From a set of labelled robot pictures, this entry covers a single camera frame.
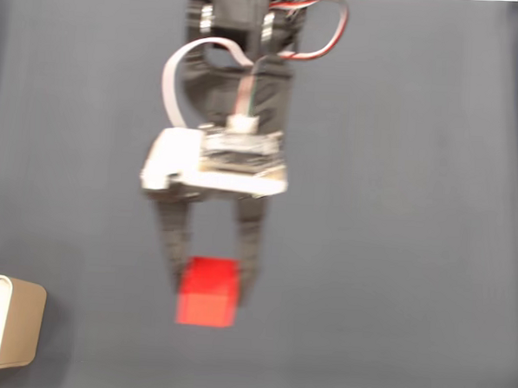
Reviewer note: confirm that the red cube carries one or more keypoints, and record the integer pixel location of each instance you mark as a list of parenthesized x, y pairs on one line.
[(208, 295)]

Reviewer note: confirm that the beige rounded square box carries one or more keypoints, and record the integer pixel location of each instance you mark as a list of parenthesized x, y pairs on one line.
[(22, 320)]

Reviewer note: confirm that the dark blue table mat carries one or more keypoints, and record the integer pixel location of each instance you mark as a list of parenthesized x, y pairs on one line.
[(369, 252)]

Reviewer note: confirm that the camera board on white mount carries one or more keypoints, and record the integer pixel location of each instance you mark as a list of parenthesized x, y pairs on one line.
[(226, 157)]

